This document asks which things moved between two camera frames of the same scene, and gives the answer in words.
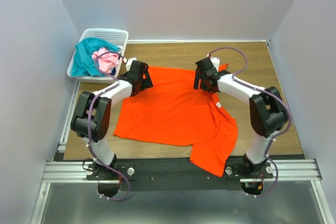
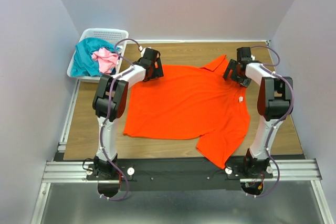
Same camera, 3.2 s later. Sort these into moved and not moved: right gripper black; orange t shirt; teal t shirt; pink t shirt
Moved: orange t shirt; right gripper black
Not moved: teal t shirt; pink t shirt
